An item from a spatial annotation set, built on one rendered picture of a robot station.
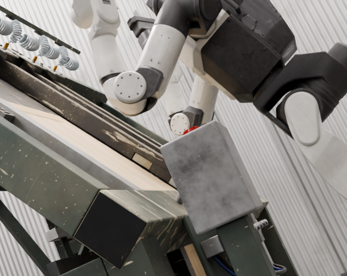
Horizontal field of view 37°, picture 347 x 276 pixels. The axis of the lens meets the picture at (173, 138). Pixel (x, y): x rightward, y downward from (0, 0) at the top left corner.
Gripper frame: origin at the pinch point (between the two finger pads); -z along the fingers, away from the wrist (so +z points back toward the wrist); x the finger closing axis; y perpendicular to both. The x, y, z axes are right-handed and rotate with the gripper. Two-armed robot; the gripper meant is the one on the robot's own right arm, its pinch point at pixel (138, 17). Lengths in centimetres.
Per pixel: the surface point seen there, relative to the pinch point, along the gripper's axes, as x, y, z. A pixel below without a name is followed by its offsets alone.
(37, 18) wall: -98, 206, -243
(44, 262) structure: 25, 83, 57
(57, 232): 24, 66, 53
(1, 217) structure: 35, 86, 34
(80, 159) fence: 52, -8, 71
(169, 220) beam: 47, -24, 98
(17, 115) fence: 62, -2, 52
